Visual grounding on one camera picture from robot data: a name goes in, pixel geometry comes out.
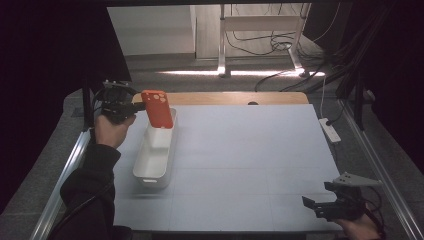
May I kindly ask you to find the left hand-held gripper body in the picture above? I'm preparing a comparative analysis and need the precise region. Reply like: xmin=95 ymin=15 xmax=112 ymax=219
xmin=99 ymin=79 xmax=139 ymax=125

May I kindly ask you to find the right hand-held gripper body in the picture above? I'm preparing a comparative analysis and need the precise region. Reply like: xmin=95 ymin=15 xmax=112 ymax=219
xmin=323 ymin=171 xmax=384 ymax=222

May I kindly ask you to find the orange phone case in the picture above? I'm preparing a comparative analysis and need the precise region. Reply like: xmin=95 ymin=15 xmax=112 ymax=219
xmin=140 ymin=89 xmax=175 ymax=130

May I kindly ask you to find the white plastic storage bin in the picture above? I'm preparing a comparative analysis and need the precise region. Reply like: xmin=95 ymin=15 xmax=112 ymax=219
xmin=132 ymin=107 xmax=178 ymax=190

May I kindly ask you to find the person's right hand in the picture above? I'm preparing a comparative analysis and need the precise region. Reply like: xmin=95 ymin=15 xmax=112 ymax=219
xmin=333 ymin=213 xmax=383 ymax=240

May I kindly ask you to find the person's left hand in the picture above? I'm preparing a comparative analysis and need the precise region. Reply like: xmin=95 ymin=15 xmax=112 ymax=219
xmin=94 ymin=113 xmax=137 ymax=150

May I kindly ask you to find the black metal stand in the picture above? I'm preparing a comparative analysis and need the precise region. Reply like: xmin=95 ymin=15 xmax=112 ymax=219
xmin=82 ymin=78 xmax=95 ymax=130
xmin=354 ymin=72 xmax=367 ymax=132

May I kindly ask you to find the white power strip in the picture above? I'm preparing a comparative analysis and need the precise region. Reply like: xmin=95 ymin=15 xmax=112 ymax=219
xmin=318 ymin=117 xmax=342 ymax=144

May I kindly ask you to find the black curtain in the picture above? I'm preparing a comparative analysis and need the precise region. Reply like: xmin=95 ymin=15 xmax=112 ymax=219
xmin=0 ymin=0 xmax=132 ymax=214
xmin=348 ymin=0 xmax=424 ymax=176

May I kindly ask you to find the aluminium rail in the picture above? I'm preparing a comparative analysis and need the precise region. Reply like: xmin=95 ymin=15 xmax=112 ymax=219
xmin=338 ymin=99 xmax=424 ymax=240
xmin=31 ymin=130 xmax=93 ymax=240

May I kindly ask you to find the black plug cable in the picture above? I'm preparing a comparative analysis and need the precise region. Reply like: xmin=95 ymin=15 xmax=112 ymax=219
xmin=326 ymin=99 xmax=348 ymax=127

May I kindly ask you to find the white power cable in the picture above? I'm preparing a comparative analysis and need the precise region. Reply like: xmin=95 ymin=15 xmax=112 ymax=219
xmin=319 ymin=75 xmax=327 ymax=120

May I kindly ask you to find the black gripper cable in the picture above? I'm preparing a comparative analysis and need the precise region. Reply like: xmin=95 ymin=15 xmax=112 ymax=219
xmin=49 ymin=181 xmax=115 ymax=240

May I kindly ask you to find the bundle of black cables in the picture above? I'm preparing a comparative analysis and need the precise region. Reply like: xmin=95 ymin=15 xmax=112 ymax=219
xmin=254 ymin=0 xmax=398 ymax=94

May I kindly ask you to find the white metal desk frame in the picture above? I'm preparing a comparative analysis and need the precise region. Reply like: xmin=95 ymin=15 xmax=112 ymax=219
xmin=218 ymin=3 xmax=312 ymax=79

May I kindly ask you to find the tangle of black floor cables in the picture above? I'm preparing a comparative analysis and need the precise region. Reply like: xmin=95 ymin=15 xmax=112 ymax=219
xmin=224 ymin=30 xmax=303 ymax=57

